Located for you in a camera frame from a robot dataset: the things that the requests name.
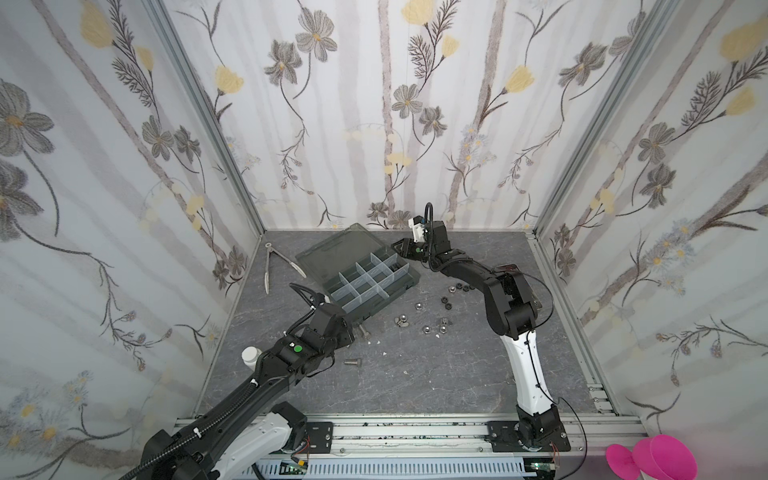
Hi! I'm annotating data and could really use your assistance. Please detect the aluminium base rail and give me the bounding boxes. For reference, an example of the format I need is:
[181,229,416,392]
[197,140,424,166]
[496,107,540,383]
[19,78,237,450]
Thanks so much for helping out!
[173,413,652,480]

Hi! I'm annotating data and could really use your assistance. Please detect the white pill bottle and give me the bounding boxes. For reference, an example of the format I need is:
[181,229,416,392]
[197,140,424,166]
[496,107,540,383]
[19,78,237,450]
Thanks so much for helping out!
[241,346,262,371]

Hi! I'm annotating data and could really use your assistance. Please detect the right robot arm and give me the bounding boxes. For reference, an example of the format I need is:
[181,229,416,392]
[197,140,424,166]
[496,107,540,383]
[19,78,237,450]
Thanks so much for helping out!
[392,203,569,452]

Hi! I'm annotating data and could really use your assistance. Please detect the pink plastic cup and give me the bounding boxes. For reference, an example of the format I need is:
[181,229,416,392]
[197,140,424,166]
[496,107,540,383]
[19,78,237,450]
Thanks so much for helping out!
[605,434,699,480]

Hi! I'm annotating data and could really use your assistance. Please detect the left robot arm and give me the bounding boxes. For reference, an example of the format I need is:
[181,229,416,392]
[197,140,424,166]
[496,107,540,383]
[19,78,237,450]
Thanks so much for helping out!
[122,283,354,479]

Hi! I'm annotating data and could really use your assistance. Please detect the metal kitchen tongs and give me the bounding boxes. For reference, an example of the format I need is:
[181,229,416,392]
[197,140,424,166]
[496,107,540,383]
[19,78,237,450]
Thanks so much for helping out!
[263,242,308,295]

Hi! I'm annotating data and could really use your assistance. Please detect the green compartment organizer box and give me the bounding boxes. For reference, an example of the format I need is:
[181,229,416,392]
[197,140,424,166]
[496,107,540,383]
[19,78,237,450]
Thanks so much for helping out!
[296,223,420,326]

